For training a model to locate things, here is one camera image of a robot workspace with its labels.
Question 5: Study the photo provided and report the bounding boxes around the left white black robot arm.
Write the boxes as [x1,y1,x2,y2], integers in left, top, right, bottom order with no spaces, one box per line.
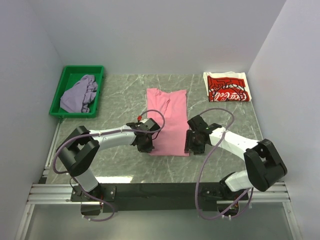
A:
[56,118,163,201]

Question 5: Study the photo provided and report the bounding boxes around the lavender t-shirt in bin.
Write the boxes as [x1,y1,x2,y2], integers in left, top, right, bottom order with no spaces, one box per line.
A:
[60,74,98,113]

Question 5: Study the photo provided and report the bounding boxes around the pink t-shirt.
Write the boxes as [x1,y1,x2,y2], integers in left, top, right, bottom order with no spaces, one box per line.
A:
[146,88,189,157]

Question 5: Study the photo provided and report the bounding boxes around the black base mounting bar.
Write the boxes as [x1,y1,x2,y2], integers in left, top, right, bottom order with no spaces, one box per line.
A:
[69,181,248,216]

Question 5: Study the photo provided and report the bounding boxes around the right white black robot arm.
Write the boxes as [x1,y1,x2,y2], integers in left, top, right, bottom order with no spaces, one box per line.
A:
[184,115,288,200]

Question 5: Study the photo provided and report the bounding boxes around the folded red white Coca-Cola t-shirt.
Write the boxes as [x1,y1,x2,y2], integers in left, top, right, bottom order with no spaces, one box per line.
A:
[202,71,252,102]

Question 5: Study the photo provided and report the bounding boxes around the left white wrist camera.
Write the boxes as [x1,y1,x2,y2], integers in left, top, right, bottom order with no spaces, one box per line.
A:
[137,115,148,123]

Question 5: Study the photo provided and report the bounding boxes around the green plastic bin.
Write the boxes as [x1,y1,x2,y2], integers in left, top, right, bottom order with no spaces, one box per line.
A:
[49,65,105,119]

